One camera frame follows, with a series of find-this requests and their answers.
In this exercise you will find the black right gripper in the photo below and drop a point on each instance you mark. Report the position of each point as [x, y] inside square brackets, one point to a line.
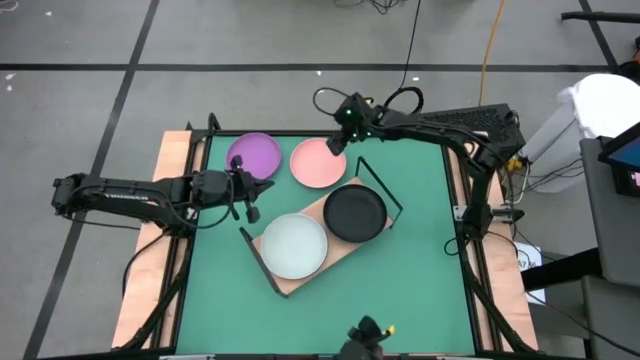
[357, 120]

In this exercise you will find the light grey plate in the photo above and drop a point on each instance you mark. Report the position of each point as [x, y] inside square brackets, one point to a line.
[294, 246]

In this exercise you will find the purple plate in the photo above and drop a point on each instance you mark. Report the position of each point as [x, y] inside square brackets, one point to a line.
[257, 150]

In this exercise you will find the pink plate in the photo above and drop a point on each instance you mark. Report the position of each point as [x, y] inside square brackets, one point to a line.
[315, 167]

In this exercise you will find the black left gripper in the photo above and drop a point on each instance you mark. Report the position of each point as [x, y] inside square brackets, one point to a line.
[215, 187]

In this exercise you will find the black bar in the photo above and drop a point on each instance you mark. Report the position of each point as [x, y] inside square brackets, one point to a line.
[600, 17]

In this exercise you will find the grey waste bin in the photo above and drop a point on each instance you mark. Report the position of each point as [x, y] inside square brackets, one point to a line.
[547, 140]

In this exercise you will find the black table frame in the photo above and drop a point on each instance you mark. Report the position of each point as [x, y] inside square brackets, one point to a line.
[300, 133]

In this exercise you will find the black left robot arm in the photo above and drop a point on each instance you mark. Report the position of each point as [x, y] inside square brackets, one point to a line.
[125, 197]

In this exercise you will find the black floor beam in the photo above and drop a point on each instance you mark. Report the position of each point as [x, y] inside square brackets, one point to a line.
[560, 270]

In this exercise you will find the green table mat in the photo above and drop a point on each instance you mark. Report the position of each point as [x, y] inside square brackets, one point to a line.
[375, 300]

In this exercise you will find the yellow power plug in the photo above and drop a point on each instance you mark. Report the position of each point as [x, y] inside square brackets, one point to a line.
[512, 166]

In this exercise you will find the wooden shelf with black legs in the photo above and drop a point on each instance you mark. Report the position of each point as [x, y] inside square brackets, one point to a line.
[283, 285]

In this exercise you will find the black plate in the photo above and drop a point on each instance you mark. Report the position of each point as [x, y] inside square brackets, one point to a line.
[355, 212]

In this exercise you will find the white bin liner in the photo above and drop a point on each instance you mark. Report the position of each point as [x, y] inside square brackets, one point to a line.
[607, 102]

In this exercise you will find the white paper sheet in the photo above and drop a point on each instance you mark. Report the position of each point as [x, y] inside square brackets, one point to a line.
[531, 260]

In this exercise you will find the grey cabinet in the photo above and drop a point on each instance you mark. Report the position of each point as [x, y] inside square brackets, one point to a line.
[615, 235]

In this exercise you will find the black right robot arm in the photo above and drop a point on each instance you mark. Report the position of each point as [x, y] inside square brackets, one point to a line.
[440, 131]

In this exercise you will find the black tablet screen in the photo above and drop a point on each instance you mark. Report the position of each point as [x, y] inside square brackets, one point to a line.
[627, 150]

